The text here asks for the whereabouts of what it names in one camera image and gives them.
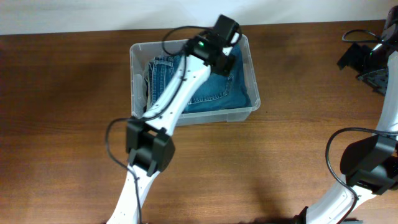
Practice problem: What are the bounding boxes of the dark blue jeans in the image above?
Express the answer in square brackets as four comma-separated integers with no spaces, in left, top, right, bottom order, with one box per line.
[144,45,250,113]

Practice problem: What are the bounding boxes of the clear plastic storage bin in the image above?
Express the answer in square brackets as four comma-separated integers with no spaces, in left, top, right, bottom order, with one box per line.
[129,35,261,126]

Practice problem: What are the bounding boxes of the light blue jeans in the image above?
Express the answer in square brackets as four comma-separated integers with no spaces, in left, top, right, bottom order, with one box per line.
[144,70,153,111]

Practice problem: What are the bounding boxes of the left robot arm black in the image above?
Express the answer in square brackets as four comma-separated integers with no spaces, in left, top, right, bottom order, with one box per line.
[104,15,243,223]

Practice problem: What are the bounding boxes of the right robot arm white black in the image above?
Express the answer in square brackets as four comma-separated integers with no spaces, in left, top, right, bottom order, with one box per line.
[292,6,397,224]

